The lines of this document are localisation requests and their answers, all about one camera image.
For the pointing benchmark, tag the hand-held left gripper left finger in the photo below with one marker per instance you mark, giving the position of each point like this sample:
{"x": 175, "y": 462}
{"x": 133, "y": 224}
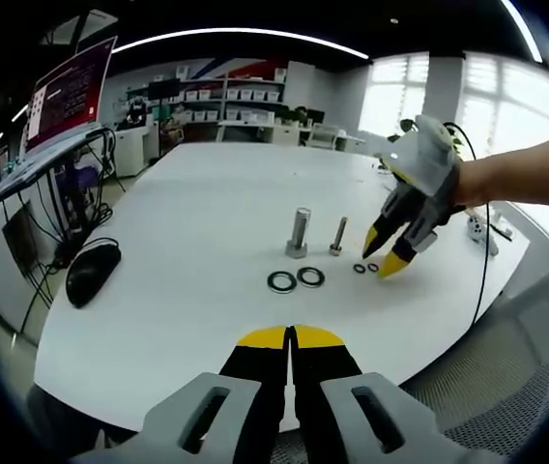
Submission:
{"x": 207, "y": 415}

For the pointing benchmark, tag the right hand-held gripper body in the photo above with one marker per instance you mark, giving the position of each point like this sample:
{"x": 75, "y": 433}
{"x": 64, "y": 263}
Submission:
{"x": 429, "y": 159}

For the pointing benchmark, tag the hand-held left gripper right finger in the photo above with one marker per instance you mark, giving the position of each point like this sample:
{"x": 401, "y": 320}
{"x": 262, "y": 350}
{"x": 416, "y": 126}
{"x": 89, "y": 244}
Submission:
{"x": 347, "y": 415}

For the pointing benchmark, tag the thin threaded stud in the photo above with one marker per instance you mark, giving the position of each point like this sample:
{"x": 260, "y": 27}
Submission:
{"x": 339, "y": 232}

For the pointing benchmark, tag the small steel washer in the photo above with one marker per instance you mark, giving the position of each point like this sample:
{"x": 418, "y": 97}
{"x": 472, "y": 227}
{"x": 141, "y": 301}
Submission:
{"x": 377, "y": 267}
{"x": 355, "y": 268}

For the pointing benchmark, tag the thick threaded stud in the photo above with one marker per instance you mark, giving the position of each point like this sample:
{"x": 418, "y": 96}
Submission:
{"x": 299, "y": 227}

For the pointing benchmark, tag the large steel washer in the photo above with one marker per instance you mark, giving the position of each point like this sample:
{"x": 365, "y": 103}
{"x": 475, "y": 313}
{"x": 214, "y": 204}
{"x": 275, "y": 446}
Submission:
{"x": 269, "y": 282}
{"x": 299, "y": 277}

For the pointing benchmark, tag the person's right hand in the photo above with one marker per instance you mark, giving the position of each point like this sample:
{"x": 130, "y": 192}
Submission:
{"x": 476, "y": 181}

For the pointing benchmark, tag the white game controller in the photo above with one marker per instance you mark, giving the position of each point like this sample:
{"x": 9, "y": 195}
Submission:
{"x": 476, "y": 229}

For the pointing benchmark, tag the white chair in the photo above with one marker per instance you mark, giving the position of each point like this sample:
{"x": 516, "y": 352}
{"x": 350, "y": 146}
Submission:
{"x": 325, "y": 135}

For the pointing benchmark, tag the bright window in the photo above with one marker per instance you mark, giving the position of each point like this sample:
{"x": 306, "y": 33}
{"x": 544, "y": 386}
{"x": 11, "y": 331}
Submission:
{"x": 506, "y": 96}

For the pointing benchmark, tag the small green potted plant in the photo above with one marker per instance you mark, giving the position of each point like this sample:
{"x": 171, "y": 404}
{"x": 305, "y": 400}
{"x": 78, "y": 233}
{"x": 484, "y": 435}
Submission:
{"x": 294, "y": 117}

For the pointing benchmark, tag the grey mesh office chair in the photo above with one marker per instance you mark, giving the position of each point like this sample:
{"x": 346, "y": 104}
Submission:
{"x": 497, "y": 367}

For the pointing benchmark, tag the ceiling light strip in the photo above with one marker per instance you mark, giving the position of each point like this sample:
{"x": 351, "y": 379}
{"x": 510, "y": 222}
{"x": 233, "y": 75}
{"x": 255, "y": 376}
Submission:
{"x": 236, "y": 33}
{"x": 526, "y": 34}

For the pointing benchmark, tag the black computer mouse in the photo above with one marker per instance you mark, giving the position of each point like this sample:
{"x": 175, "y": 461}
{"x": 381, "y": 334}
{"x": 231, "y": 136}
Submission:
{"x": 91, "y": 275}

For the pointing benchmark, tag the shelf with white bins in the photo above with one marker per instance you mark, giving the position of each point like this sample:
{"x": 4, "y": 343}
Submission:
{"x": 245, "y": 94}

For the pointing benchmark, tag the grey standing desk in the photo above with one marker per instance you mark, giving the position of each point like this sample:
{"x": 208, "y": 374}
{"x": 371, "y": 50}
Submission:
{"x": 37, "y": 164}

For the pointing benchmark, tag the monitor with red screen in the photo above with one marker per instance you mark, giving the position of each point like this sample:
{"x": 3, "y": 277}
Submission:
{"x": 66, "y": 96}

